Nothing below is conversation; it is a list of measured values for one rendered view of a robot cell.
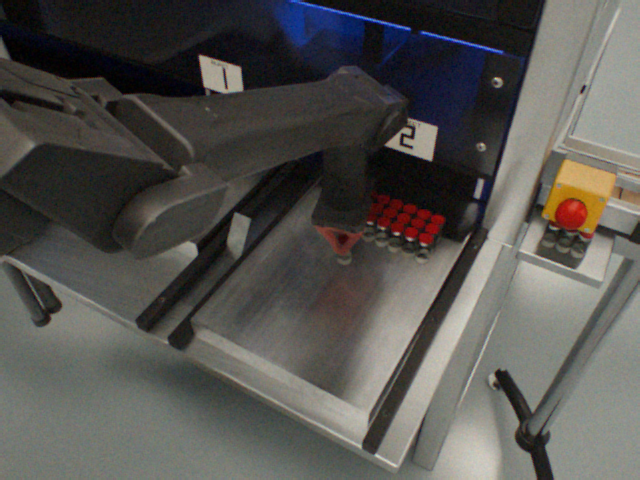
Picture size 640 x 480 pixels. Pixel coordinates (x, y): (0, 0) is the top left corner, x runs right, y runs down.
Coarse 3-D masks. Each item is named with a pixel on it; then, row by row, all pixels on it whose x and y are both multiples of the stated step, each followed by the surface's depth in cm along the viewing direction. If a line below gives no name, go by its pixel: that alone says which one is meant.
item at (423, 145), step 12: (408, 120) 81; (408, 132) 82; (420, 132) 81; (432, 132) 80; (396, 144) 85; (408, 144) 83; (420, 144) 82; (432, 144) 81; (420, 156) 84; (432, 156) 83
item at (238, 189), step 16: (256, 176) 98; (272, 176) 95; (240, 192) 95; (256, 192) 92; (224, 208) 92; (240, 208) 90; (224, 224) 87; (192, 240) 87; (208, 240) 85; (192, 256) 85
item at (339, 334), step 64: (320, 192) 94; (256, 256) 82; (320, 256) 85; (384, 256) 85; (448, 256) 85; (192, 320) 73; (256, 320) 77; (320, 320) 77; (384, 320) 77; (320, 384) 70; (384, 384) 66
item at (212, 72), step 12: (204, 60) 93; (216, 60) 92; (204, 72) 95; (216, 72) 94; (228, 72) 93; (240, 72) 91; (204, 84) 97; (216, 84) 96; (228, 84) 94; (240, 84) 93
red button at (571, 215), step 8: (568, 200) 74; (560, 208) 74; (568, 208) 73; (576, 208) 73; (584, 208) 73; (560, 216) 74; (568, 216) 73; (576, 216) 73; (584, 216) 73; (560, 224) 75; (568, 224) 74; (576, 224) 74
